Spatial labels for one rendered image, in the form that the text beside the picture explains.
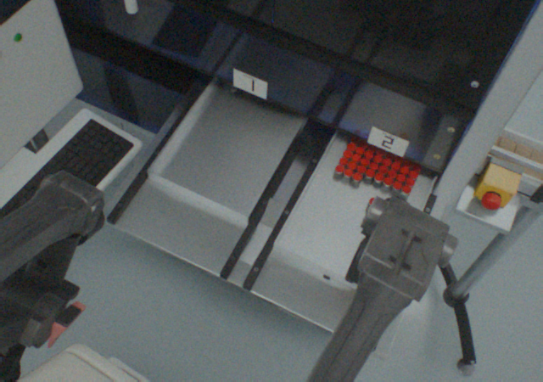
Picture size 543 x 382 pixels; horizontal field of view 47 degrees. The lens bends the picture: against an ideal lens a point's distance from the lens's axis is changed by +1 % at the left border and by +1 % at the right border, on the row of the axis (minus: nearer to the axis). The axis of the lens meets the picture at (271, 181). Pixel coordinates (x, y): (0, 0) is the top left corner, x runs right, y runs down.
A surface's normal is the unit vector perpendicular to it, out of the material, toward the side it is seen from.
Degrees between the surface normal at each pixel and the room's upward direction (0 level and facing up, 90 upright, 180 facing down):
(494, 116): 90
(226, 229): 0
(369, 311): 51
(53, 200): 41
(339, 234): 0
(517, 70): 90
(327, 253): 0
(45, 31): 90
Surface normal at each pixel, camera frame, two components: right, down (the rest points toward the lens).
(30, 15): 0.84, 0.49
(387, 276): -0.30, 0.29
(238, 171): 0.05, -0.50
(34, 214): 0.41, -0.83
